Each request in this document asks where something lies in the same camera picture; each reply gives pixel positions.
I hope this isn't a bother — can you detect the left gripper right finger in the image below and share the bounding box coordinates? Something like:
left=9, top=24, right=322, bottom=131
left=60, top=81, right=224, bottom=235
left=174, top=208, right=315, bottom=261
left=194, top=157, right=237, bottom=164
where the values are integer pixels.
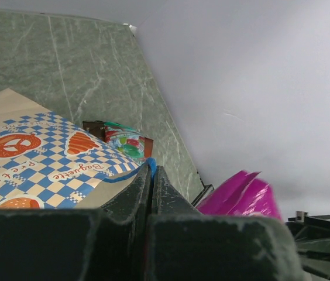
left=146, top=166, right=304, bottom=280

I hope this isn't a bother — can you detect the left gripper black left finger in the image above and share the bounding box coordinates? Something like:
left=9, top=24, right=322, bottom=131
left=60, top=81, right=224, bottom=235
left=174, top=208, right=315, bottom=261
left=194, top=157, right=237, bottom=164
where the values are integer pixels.
left=0, top=165, right=152, bottom=280

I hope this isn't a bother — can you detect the purple candy bag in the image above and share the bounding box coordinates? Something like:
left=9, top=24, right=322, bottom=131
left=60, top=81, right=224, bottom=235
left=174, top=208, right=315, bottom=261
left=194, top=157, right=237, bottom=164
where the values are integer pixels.
left=196, top=170, right=281, bottom=220

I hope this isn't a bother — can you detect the teal mint candy bag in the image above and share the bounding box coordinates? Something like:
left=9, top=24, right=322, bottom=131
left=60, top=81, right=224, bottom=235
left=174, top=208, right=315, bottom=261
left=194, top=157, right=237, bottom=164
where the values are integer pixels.
left=104, top=122, right=145, bottom=163

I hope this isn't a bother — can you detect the red Doritos chip bag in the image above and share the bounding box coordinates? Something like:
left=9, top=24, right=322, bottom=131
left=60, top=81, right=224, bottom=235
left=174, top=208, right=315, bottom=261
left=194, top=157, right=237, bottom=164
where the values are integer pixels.
left=144, top=138, right=154, bottom=158

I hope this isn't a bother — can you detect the dark brown snack bag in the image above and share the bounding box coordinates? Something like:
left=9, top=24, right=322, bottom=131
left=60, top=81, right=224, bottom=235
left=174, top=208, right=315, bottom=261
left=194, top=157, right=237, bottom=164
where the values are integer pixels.
left=82, top=121, right=105, bottom=141

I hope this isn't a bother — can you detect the checkered paper bag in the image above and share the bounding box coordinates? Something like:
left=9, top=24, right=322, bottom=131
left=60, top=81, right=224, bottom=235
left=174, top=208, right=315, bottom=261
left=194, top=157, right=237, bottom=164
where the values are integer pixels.
left=0, top=89, right=141, bottom=209

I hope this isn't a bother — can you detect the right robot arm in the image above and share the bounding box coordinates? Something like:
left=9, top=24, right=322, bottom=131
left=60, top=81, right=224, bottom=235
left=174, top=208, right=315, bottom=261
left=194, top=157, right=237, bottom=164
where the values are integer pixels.
left=286, top=211, right=330, bottom=280

